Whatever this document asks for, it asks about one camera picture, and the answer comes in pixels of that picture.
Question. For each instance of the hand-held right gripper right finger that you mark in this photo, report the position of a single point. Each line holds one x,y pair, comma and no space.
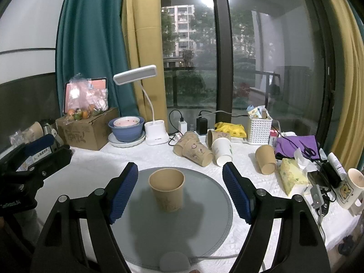
237,193

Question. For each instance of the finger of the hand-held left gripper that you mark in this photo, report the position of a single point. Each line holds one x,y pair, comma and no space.
39,145
55,160

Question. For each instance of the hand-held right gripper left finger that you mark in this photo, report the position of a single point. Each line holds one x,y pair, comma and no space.
123,193

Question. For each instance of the plain brown paper cup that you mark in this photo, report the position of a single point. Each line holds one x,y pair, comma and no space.
167,189

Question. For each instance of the clear bag with cup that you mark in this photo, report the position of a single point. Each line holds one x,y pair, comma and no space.
27,135

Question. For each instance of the white paper cup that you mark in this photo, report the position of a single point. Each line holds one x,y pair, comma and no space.
222,152

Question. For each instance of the printed brown paper cup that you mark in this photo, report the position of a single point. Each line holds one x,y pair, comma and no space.
213,136
199,153

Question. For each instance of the metal flask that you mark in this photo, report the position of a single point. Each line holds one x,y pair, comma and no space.
49,128

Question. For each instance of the cardboard box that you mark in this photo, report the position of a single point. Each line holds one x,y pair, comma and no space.
85,133

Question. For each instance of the white plate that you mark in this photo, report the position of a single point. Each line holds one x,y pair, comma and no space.
125,144

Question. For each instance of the grey round mat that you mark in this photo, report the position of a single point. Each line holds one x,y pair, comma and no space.
199,227

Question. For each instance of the yellow-green tissue pack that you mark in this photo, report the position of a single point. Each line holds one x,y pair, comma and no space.
291,177

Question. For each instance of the blue bowl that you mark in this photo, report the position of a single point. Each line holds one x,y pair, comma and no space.
126,133

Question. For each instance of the clear bag of fruit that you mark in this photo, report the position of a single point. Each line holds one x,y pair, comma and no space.
85,102

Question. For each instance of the yellow plastic bag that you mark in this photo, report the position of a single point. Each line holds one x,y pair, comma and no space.
231,129

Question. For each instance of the red and white box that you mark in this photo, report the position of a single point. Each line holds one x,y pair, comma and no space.
273,139

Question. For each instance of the white plastic basket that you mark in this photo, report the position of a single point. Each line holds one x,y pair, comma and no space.
258,130

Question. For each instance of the white desk lamp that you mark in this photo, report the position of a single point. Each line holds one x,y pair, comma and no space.
155,133

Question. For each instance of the pink bowl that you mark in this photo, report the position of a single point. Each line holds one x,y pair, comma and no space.
126,122

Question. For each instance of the purple cloth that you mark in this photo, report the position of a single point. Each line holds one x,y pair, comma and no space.
293,148

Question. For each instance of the black charger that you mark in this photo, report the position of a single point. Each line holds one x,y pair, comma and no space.
202,125

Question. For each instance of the white power strip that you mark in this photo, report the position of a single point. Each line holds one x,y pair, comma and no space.
177,136

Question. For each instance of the black scissors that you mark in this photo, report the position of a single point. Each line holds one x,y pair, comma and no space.
308,150

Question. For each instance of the white charger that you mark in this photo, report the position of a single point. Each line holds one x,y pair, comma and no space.
182,126

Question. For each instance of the black pouch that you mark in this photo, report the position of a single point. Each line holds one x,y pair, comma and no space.
324,176

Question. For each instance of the white tube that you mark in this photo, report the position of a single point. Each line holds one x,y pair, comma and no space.
337,163

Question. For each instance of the white bear mug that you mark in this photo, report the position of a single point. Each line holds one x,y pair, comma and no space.
351,189

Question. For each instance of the teal curtain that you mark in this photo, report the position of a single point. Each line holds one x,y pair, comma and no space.
91,34

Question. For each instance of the yellow curtain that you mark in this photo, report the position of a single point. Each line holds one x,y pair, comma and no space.
142,20
349,62

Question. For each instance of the black window frame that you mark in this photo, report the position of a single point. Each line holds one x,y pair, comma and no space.
223,48

